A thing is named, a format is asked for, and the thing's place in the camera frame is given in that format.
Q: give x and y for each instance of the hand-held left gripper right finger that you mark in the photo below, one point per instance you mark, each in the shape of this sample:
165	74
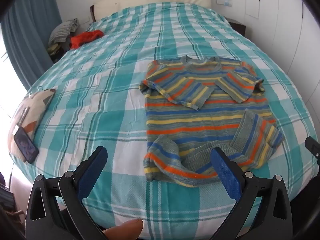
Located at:
226	172

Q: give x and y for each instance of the patterned pillow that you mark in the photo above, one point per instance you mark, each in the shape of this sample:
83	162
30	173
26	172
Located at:
32	110

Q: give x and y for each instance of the teal checked blanket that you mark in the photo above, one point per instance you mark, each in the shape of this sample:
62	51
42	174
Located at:
112	92

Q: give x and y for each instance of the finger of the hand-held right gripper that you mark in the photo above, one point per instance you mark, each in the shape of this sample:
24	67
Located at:
312	147

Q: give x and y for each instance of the blue curtain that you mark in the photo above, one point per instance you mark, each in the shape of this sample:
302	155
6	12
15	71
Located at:
30	30

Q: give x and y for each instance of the black smartphone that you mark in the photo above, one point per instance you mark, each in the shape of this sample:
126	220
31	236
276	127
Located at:
26	146

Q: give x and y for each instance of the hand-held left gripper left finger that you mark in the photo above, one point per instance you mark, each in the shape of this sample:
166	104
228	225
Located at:
91	170

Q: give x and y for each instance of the cream padded headboard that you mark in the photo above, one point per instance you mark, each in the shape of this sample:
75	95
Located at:
150	0

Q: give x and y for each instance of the red cloth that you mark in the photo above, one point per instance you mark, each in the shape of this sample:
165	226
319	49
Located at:
85	38

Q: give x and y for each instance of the dark wooden nightstand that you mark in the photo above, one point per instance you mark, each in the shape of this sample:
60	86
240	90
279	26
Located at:
238	26

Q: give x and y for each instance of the white wardrobe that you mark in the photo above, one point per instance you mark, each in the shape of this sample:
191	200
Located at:
287	30

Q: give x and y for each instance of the grey striped clothes pile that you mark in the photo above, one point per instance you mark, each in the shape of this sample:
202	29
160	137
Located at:
62	31

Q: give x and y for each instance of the striped knit sweater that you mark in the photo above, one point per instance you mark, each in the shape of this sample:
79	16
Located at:
200	120

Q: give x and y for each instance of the person's left hand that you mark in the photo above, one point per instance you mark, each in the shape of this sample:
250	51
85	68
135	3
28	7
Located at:
125	230

